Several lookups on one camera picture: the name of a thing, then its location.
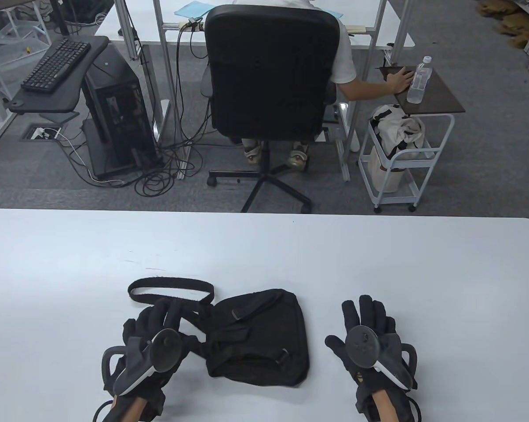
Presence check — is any person's left hand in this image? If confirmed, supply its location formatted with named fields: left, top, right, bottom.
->
left=123, top=298, right=206, bottom=416

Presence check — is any person's right hand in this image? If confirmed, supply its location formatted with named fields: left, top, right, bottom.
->
left=325, top=295, right=397, bottom=397

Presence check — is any black shoulder strap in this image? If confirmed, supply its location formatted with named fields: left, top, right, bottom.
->
left=127, top=276, right=215, bottom=306
left=176, top=301, right=214, bottom=335

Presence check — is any dark grey tracking controller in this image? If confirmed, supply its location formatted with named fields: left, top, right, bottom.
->
left=345, top=325, right=420, bottom=391
left=102, top=328, right=187, bottom=395

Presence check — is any black fabric bag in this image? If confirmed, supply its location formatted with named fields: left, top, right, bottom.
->
left=201, top=289, right=310, bottom=387

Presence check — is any person's right forearm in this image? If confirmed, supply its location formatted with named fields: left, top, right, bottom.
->
left=357, top=389, right=421, bottom=422

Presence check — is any person's left forearm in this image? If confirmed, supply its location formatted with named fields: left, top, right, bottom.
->
left=104, top=393, right=168, bottom=422

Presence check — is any white tote bag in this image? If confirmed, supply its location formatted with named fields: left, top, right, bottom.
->
left=368, top=146, right=406, bottom=194

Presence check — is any black computer tower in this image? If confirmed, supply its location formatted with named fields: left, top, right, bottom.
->
left=80, top=44, right=161, bottom=177

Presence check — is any floor power outlet box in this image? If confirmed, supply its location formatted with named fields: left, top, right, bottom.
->
left=20, top=124, right=65, bottom=141

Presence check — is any white cart with brown top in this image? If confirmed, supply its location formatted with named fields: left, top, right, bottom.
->
left=358, top=66, right=466, bottom=214

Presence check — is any clear plastic water bottle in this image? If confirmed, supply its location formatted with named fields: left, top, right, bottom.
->
left=407, top=56, right=433, bottom=105

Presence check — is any black curved side desk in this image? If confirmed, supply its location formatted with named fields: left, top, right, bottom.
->
left=7, top=36, right=111, bottom=126

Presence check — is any black office chair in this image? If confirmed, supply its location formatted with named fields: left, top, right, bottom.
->
left=201, top=5, right=340, bottom=214

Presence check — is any black keyboard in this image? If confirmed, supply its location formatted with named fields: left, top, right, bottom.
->
left=21, top=38, right=91, bottom=94

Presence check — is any light blue paper folder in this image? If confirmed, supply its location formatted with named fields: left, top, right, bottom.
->
left=175, top=1, right=215, bottom=18

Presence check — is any black monitor stand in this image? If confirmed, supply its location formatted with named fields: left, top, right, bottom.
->
left=49, top=0, right=73, bottom=36

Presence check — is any pile of brown cardboard pieces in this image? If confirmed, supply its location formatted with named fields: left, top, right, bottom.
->
left=475, top=0, right=529, bottom=84

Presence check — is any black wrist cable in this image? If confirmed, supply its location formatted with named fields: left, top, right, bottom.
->
left=92, top=398, right=115, bottom=422

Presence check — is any tangle of black cables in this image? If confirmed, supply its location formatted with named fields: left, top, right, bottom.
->
left=132, top=22, right=214, bottom=198

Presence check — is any thin white cable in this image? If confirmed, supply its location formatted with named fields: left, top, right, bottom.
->
left=44, top=130, right=128, bottom=186

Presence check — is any cream bag with black straps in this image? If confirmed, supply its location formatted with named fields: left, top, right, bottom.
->
left=370, top=105, right=427, bottom=160

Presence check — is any white desk frame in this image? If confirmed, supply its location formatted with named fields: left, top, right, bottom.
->
left=0, top=57, right=18, bottom=150

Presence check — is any white desk with metal frame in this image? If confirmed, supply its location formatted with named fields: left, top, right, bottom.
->
left=94, top=0, right=416, bottom=182

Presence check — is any white wire rack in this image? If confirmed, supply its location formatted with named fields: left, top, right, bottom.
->
left=0, top=0, right=55, bottom=80

